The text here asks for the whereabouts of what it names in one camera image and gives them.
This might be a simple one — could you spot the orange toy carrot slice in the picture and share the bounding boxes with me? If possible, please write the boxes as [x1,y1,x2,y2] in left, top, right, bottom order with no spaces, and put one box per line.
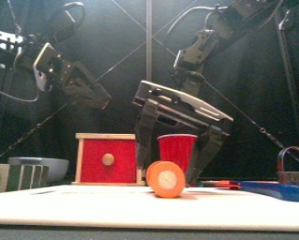
[145,159,187,200]

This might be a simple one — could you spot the blue plate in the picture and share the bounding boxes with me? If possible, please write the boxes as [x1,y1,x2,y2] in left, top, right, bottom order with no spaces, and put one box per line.
[236,180,299,203]

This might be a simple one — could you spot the red plastic cup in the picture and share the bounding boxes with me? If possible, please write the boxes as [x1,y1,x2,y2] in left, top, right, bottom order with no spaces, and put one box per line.
[156,133,199,177]

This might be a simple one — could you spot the red orange marker pen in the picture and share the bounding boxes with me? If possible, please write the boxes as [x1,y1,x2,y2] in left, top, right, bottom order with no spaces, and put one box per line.
[200,179,243,190]

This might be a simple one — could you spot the red wooden box with knob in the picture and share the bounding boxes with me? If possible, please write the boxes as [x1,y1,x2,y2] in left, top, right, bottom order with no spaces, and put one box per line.
[70,132,145,187]

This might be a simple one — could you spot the grey bowl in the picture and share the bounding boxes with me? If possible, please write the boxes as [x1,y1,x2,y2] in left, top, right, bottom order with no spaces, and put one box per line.
[6,157,69,186]

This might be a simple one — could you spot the white cutting board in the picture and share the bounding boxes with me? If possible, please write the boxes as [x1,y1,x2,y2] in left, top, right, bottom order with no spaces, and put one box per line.
[0,184,299,233]

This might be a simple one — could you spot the green striped block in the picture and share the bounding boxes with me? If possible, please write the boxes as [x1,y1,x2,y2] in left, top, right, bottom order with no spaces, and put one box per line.
[5,164,49,192]

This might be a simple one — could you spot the vertical metal frame pole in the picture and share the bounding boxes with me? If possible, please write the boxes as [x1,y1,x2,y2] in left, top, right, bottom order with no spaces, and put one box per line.
[145,0,153,83]

